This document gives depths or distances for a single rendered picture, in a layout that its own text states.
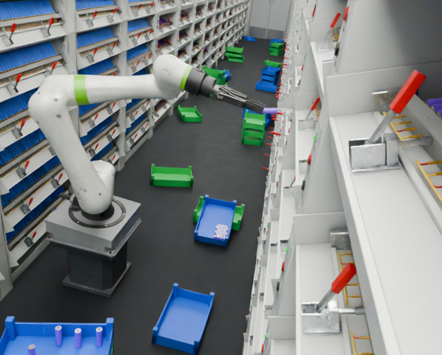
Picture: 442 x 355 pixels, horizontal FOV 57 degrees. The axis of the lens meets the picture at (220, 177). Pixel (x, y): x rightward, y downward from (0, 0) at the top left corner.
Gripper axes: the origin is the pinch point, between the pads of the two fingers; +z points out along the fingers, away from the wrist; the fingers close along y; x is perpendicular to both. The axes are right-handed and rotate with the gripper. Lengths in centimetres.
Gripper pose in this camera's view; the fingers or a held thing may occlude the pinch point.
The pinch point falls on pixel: (254, 106)
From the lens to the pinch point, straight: 152.0
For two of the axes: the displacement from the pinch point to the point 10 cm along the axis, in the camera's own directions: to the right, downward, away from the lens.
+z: 9.2, 3.9, 0.0
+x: -3.4, 8.2, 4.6
